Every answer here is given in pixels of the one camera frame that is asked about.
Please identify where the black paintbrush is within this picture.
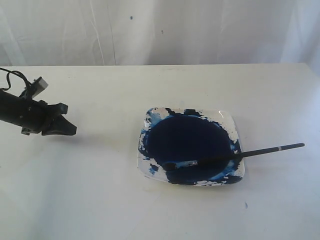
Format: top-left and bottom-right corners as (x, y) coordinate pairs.
(162, 143), (305, 171)

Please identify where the white paper sheet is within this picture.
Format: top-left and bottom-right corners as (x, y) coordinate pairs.
(0, 120), (160, 240)

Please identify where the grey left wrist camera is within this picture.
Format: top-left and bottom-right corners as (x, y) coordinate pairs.
(30, 76), (49, 98)

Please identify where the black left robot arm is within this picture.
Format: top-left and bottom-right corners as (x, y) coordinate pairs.
(0, 90), (77, 136)

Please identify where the white square paint dish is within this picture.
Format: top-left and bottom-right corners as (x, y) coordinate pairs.
(137, 107), (245, 187)

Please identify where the black left camera cable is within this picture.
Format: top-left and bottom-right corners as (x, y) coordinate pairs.
(0, 67), (35, 96)

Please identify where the white backdrop cloth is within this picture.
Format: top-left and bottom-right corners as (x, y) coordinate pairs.
(0, 0), (320, 67)

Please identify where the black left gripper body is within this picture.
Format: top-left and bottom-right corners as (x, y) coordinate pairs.
(14, 98), (54, 135)

